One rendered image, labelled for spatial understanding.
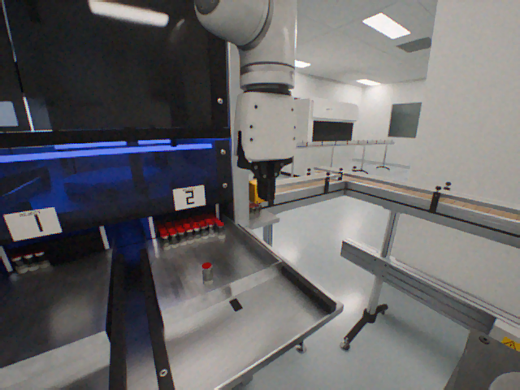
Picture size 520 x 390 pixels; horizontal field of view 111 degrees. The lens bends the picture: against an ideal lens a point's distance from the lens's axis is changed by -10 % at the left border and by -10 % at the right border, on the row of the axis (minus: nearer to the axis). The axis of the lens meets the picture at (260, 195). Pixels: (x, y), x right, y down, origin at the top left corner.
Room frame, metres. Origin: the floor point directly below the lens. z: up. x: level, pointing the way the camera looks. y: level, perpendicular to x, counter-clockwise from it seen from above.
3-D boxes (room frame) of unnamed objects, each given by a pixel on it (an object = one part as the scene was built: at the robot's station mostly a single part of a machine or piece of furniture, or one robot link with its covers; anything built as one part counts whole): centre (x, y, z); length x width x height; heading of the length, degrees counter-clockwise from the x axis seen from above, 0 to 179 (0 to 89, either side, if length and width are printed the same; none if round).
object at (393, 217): (0.93, -0.69, 0.46); 0.09 x 0.09 x 0.77; 32
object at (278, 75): (0.35, -0.01, 1.27); 0.09 x 0.08 x 0.03; 122
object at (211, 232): (0.54, 0.20, 0.90); 0.18 x 0.02 x 0.05; 123
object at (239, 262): (0.47, 0.15, 0.90); 0.34 x 0.26 x 0.04; 33
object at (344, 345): (0.93, -0.69, 0.07); 0.50 x 0.08 x 0.14; 122
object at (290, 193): (0.97, -0.16, 0.92); 0.69 x 0.16 x 0.16; 122
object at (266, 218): (0.74, 0.01, 0.87); 0.14 x 0.13 x 0.02; 32
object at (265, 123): (0.34, -0.01, 1.21); 0.10 x 0.08 x 0.11; 122
